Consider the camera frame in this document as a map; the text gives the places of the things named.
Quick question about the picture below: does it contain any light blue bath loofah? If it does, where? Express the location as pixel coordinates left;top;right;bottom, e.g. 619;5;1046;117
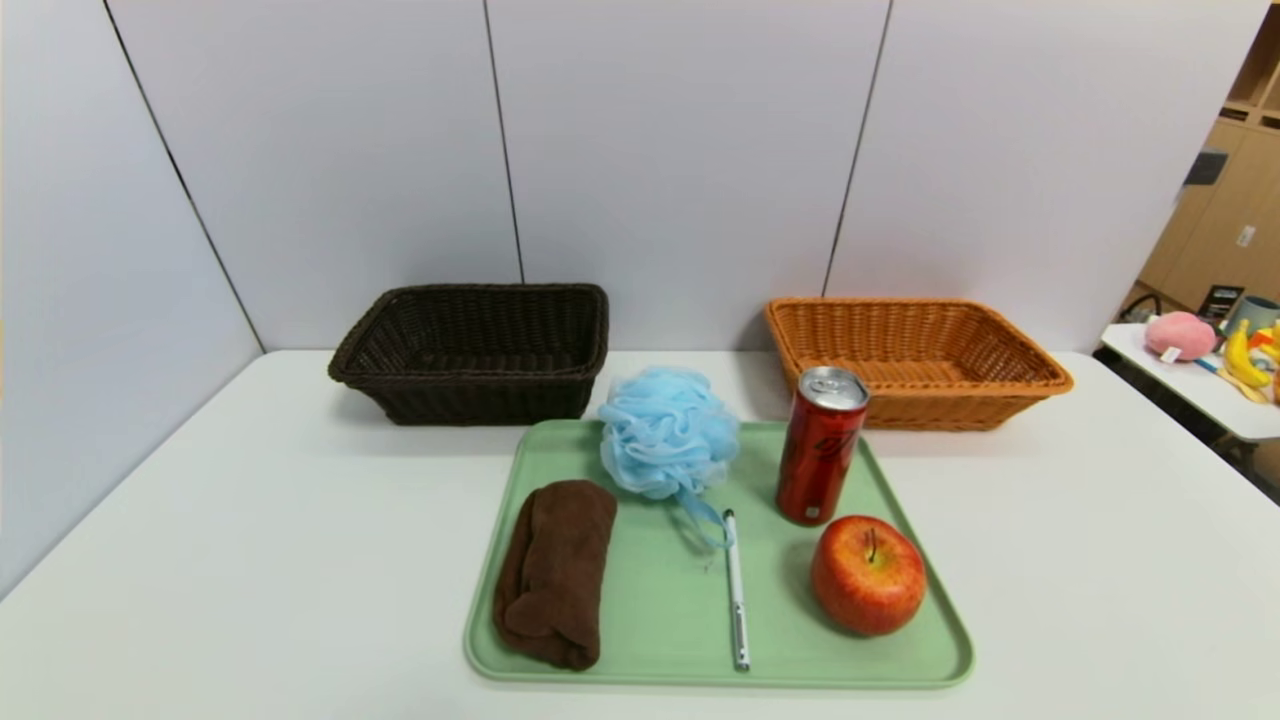
598;366;742;551

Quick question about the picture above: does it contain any red soda can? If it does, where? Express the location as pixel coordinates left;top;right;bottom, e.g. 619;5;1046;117
775;366;871;528

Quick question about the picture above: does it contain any brown towel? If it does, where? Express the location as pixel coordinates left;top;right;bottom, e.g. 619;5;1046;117
492;479;618;672

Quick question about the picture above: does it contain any white and silver pen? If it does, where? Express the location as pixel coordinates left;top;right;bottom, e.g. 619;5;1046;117
722;509;751;672

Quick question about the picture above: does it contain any red apple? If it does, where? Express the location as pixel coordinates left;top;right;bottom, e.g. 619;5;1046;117
810;515;928;638

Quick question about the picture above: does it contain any dark brown wicker basket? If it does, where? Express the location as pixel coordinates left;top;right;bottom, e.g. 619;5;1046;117
328;283;610;427

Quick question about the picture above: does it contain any orange wicker basket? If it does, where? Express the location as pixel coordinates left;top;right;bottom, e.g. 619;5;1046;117
765;297;1075;432

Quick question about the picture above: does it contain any light green plastic tray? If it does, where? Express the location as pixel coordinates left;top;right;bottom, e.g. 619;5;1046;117
463;419;976;690

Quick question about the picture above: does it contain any pink plush toy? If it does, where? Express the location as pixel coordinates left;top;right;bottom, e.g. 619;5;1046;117
1144;311;1219;362

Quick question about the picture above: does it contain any white side table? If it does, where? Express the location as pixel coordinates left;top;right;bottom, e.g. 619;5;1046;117
1100;322;1280;443

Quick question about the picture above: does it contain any small black sign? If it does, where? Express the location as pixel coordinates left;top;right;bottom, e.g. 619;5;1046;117
1198;284;1246;323

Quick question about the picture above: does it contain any light wooden cabinet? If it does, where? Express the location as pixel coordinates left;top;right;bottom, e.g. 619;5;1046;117
1138;10;1280;313

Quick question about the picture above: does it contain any yellow toy banana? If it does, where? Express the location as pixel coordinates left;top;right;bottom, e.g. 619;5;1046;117
1224;319;1273;390

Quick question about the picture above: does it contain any grey blue cup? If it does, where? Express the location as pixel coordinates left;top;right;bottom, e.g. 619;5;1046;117
1228;295;1280;336

